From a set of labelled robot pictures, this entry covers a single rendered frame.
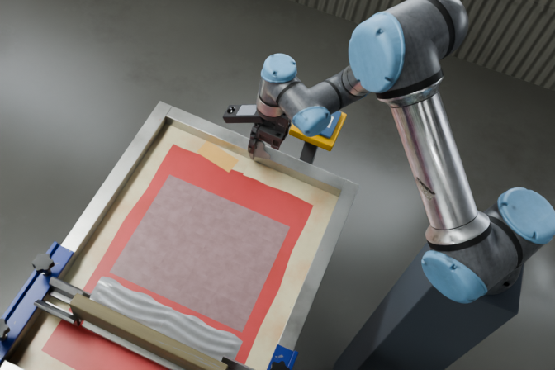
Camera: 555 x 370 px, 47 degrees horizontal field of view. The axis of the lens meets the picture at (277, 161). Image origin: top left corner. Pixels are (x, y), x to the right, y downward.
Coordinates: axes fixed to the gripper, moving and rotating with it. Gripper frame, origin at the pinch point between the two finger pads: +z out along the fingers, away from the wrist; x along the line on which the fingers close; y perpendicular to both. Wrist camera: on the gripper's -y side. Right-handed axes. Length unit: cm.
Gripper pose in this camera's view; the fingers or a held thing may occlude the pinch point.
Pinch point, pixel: (253, 148)
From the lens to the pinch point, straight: 171.0
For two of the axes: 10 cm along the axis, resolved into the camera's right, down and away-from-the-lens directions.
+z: -1.4, 5.4, 8.3
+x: 3.7, -7.5, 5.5
